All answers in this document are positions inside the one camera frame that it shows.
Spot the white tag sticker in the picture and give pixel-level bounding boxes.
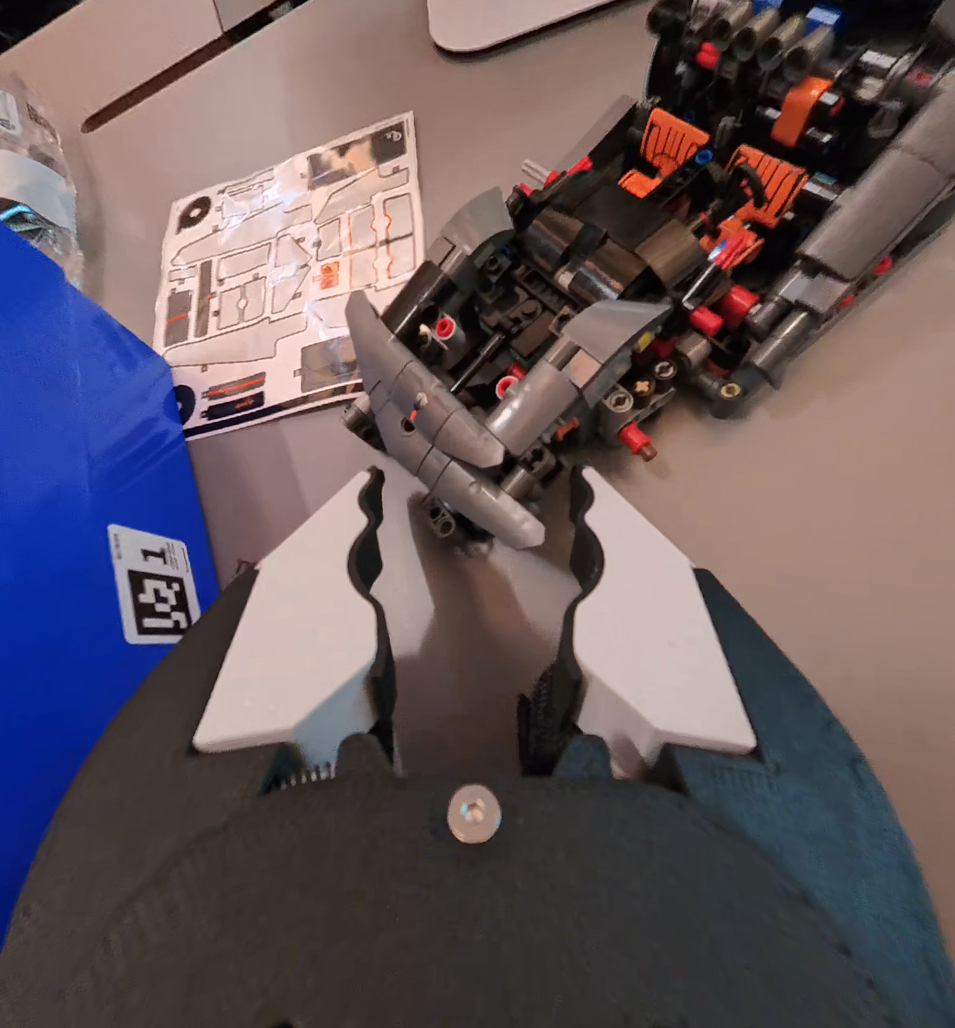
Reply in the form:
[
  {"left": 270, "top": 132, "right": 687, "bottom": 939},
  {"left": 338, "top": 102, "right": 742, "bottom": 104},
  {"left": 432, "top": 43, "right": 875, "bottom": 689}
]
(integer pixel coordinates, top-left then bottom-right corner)
[{"left": 107, "top": 522, "right": 203, "bottom": 646}]

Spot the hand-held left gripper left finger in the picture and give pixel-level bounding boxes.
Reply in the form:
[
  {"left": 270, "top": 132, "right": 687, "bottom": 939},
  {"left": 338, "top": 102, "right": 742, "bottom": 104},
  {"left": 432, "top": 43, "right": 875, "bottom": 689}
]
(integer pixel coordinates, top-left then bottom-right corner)
[{"left": 192, "top": 466, "right": 402, "bottom": 776}]

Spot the grey monitor stand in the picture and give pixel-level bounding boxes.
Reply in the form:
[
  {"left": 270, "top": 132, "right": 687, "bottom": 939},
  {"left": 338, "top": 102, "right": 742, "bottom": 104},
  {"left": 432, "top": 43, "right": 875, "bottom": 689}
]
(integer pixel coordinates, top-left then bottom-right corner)
[{"left": 427, "top": 0, "right": 635, "bottom": 55}]

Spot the lego sticker sheet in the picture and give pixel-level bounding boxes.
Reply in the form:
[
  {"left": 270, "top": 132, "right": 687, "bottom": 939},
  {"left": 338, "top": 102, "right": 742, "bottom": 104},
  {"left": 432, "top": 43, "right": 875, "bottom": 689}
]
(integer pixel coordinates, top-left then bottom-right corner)
[{"left": 154, "top": 111, "right": 428, "bottom": 441}]

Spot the blue plastic bin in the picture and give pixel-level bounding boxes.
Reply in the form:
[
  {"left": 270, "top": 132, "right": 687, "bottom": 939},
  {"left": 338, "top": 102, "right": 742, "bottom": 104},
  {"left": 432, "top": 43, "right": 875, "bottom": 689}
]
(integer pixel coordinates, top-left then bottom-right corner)
[{"left": 0, "top": 188, "right": 223, "bottom": 1001}]

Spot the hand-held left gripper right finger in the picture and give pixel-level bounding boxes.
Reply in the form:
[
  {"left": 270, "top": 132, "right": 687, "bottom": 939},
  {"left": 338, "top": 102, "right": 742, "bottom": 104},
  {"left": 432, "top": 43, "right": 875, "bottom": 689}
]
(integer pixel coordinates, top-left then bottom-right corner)
[{"left": 518, "top": 464, "right": 758, "bottom": 778}]

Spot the grey and black lego car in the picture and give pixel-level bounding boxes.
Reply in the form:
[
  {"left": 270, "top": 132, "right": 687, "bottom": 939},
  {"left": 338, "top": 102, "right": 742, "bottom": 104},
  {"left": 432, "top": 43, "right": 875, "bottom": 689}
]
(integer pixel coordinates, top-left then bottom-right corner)
[{"left": 341, "top": 0, "right": 955, "bottom": 555}]

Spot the clear plastic bag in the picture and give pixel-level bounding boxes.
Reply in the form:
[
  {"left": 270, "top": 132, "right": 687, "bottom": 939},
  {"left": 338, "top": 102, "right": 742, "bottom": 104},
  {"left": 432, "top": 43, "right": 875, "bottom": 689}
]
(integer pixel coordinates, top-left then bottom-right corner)
[{"left": 0, "top": 71, "right": 87, "bottom": 290}]

